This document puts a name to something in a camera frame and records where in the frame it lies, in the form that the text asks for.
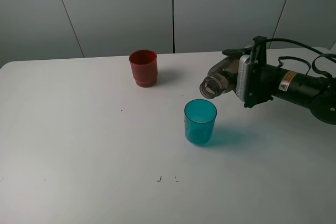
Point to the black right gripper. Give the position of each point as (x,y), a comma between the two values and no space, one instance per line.
(261,80)

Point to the smoky transparent plastic bottle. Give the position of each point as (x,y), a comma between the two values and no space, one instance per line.
(221,78)

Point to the teal transparent plastic cup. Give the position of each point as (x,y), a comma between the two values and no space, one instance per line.
(199,120)

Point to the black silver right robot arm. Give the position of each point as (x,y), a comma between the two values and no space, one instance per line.
(314,93)

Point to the red plastic cup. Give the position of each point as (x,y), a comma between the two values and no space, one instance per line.
(144,67)

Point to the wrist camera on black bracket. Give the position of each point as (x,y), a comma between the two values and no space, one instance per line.
(249,72)

